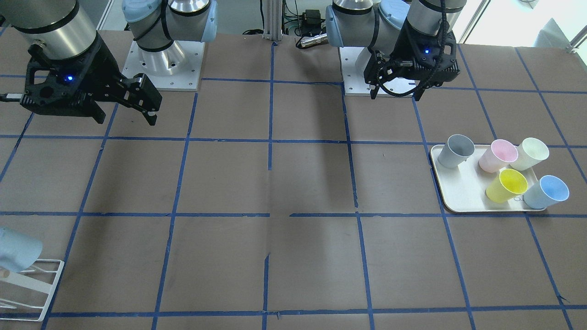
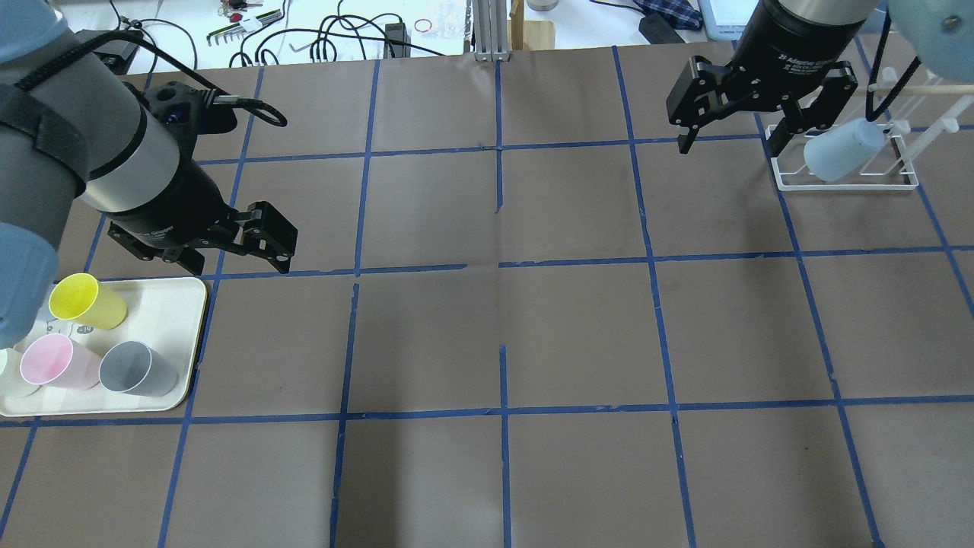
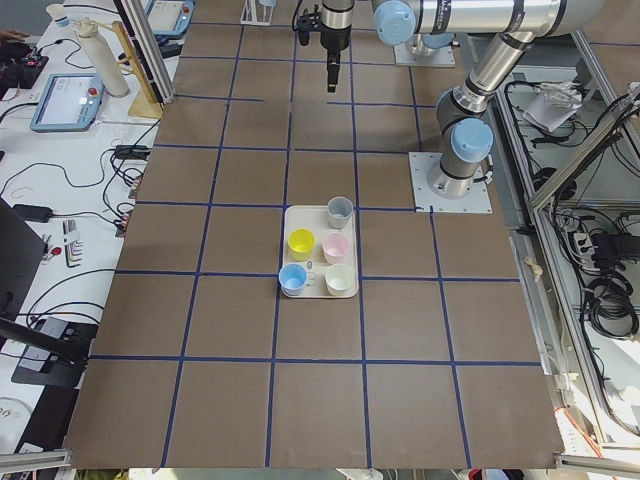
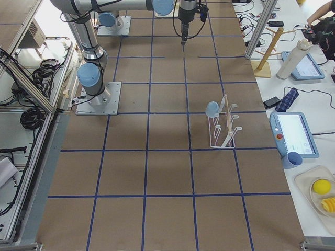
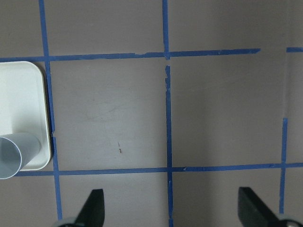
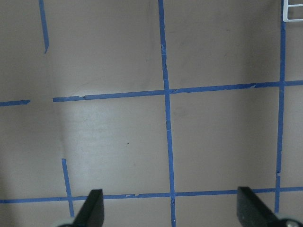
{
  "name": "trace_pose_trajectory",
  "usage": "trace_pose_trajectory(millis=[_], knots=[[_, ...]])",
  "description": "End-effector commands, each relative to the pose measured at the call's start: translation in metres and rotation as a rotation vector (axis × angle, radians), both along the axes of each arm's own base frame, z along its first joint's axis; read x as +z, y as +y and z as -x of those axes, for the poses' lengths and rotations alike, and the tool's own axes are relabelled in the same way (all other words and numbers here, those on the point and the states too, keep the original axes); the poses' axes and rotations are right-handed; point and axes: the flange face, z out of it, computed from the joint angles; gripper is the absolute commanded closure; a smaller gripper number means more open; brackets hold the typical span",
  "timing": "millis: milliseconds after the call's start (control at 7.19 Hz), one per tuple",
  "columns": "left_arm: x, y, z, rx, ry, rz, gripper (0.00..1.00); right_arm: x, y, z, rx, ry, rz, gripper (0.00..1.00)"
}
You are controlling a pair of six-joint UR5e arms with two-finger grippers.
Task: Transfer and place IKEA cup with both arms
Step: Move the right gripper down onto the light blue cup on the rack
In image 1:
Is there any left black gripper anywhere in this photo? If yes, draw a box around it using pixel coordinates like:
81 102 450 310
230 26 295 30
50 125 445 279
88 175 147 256
364 21 460 102

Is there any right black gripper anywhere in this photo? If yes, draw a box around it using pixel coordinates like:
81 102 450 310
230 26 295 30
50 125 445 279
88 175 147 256
20 34 163 126

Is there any light blue plastic cup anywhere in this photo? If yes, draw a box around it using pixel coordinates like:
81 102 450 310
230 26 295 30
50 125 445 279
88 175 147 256
0 227 43 272

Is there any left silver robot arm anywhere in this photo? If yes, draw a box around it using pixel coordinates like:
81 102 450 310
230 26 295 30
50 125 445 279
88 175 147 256
326 0 466 101

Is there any grey plastic cup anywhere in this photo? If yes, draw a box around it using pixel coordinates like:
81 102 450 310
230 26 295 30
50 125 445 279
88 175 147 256
438 134 475 168

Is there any pink plastic cup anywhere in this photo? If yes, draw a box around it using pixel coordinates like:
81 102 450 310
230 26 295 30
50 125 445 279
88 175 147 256
478 139 519 173

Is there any cream white plastic cup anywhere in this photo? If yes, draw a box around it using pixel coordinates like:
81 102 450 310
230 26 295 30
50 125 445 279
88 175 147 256
510 137 550 171

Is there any yellow plastic cup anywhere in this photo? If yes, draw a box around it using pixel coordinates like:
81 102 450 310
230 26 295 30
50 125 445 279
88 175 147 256
486 169 529 204

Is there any silver flashlight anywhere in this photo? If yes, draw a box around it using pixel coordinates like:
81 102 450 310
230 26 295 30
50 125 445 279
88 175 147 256
295 33 328 50

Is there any black power adapter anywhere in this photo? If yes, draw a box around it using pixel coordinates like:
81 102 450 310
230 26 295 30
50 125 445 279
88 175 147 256
300 9 322 26

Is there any cream plastic tray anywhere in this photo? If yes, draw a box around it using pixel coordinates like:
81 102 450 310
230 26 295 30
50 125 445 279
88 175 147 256
430 144 535 213

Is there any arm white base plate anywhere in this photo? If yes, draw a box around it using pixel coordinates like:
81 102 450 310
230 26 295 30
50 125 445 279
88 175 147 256
122 40 207 92
338 47 429 97

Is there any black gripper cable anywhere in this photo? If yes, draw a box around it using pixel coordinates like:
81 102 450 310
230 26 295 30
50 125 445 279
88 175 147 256
378 0 449 98

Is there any aluminium frame post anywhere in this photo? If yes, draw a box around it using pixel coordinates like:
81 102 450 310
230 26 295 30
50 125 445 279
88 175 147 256
261 0 284 42

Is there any white wire cup rack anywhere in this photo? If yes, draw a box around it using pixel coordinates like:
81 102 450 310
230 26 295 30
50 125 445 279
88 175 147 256
1 259 65 322

